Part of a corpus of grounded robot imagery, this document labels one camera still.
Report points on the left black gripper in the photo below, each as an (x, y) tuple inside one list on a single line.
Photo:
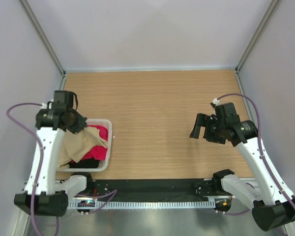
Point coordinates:
[(80, 124)]

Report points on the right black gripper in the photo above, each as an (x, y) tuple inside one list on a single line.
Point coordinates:
[(202, 120)]

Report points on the beige t shirt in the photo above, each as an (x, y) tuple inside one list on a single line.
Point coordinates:
[(75, 146)]

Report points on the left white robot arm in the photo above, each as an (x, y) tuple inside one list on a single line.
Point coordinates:
[(41, 195)]

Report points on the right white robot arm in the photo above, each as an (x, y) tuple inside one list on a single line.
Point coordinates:
[(273, 204)]

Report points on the pink t shirt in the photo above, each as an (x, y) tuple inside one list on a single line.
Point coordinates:
[(92, 143)]

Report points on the black t shirt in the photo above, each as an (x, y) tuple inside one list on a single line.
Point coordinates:
[(84, 164)]

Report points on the white plastic laundry basket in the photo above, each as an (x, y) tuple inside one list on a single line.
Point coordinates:
[(102, 164)]

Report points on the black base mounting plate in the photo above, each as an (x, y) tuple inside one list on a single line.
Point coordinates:
[(158, 190)]

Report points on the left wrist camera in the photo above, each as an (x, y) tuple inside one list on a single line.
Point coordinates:
[(67, 97)]

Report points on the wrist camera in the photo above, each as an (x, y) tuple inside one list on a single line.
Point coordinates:
[(67, 97), (227, 111)]

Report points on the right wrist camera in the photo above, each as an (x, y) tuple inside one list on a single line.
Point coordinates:
[(227, 111)]

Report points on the white slotted cable duct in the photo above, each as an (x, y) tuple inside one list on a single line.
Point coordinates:
[(88, 204)]

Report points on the left aluminium frame post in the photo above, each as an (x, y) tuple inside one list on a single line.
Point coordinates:
[(41, 34)]

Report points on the aluminium frame post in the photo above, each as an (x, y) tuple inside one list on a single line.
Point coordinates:
[(41, 34), (258, 33)]

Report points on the right aluminium frame post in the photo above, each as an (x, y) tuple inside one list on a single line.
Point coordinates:
[(258, 33)]

